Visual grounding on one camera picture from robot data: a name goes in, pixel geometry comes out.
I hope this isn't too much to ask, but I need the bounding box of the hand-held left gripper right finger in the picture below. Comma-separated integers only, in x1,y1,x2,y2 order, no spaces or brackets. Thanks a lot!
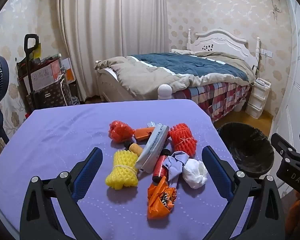
201,145,285,240

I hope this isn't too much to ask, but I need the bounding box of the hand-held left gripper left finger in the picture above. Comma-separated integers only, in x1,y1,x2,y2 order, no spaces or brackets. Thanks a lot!
19,147,103,240

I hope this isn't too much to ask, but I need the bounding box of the white tissue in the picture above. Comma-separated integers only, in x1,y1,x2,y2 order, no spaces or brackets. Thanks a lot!
182,159,208,189

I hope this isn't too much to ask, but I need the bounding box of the yellow foam net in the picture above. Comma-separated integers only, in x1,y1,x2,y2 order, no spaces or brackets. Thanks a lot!
105,149,140,190

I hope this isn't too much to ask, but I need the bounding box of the black trash bin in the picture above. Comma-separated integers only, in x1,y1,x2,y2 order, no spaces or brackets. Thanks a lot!
216,122,275,179

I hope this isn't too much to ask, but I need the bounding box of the lilac paper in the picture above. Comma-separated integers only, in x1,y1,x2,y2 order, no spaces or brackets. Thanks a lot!
164,151,190,189

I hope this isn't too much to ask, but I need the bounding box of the large red foam net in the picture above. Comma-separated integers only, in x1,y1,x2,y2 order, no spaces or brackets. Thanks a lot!
168,123,198,157

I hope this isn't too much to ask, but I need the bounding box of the yellow bottle with black cap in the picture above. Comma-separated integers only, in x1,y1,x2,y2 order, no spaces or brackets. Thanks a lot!
124,141,143,157

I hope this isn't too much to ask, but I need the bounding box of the red bottle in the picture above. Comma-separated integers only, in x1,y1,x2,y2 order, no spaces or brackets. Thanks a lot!
152,148,171,182

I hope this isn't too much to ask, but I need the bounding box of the orange paper carton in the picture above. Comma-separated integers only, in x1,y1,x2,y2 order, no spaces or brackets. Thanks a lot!
134,127,156,140

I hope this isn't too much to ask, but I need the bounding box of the grey white tube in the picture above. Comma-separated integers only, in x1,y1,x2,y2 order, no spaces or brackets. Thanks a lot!
135,123,170,173

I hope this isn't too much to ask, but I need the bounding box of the orange snack wrapper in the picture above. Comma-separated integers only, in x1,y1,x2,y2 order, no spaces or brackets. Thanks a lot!
147,176,177,220

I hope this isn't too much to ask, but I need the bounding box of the white drawer unit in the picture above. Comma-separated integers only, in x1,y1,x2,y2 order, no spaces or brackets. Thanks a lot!
245,78,271,119

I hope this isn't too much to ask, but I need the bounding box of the white wardrobe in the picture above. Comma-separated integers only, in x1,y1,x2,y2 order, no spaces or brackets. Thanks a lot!
274,0,300,198

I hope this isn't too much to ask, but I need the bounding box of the checkered bedsheet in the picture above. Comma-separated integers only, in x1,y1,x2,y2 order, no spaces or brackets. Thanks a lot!
174,80,252,123

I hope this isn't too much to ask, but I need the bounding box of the brown patterned bag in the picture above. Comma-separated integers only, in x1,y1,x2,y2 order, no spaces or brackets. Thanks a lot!
26,80,70,112

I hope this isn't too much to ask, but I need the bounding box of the small white orange cardboard box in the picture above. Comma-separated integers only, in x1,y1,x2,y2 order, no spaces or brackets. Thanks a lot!
61,57,77,83

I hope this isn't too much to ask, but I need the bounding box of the large white orange cardboard box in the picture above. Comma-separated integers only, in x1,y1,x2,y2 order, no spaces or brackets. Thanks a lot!
22,61,60,90

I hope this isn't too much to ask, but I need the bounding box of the blue beige duvet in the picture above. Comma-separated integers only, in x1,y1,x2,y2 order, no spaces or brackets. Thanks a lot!
95,49,253,92

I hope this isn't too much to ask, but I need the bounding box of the bed with quilt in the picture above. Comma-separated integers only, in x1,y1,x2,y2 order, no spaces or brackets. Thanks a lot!
95,28,262,113

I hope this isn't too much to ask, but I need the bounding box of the beige pillow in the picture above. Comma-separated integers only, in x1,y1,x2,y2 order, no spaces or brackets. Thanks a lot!
170,49,194,55

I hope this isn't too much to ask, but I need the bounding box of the black hand trolley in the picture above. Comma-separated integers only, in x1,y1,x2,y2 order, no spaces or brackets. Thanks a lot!
24,34,53,112

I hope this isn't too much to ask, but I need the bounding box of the cream curtain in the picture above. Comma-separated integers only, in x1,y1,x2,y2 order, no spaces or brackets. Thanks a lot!
56,0,172,100

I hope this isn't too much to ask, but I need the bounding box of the hanging wall cable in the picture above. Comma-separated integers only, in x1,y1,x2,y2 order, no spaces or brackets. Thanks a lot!
271,0,282,22

